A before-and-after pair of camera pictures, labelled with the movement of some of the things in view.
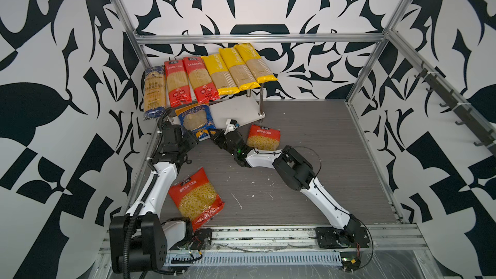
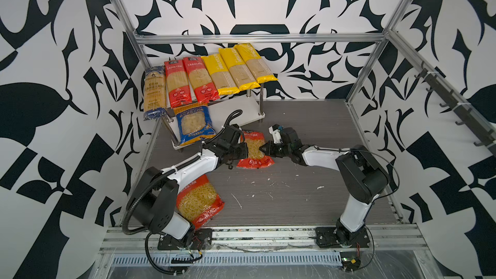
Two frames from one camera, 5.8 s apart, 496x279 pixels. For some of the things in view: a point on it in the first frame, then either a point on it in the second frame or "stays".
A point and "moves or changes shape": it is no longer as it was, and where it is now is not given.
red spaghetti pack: (178, 88) stays
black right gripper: (216, 135) to (268, 148)
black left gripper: (190, 139) to (244, 150)
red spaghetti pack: (203, 88) stays
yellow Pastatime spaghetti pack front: (221, 74) stays
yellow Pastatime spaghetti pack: (261, 72) stays
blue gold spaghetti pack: (154, 92) stays
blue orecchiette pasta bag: (197, 118) stays
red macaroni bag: (263, 137) moves or changes shape
